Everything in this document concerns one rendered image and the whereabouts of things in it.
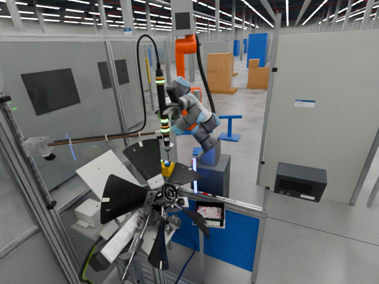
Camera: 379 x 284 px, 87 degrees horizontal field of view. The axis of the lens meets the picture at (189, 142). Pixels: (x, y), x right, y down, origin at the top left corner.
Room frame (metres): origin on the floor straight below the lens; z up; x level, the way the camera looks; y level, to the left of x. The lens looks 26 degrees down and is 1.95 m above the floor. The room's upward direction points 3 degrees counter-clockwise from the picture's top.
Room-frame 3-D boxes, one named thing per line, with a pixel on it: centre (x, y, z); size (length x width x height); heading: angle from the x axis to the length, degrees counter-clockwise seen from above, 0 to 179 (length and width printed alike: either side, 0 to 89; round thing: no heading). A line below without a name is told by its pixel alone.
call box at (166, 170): (1.44, 0.23, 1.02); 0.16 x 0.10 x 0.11; 64
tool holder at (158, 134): (0.98, 0.13, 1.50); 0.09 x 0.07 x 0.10; 99
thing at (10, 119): (0.88, 0.79, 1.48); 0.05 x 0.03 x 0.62; 9
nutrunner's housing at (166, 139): (0.99, 0.12, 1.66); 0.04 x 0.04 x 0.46
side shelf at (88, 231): (1.12, 0.67, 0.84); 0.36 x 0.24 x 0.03; 154
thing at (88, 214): (1.07, 0.73, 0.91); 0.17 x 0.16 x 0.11; 64
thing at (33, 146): (0.89, 0.74, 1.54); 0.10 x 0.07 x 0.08; 99
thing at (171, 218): (0.96, 0.14, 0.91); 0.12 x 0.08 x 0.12; 64
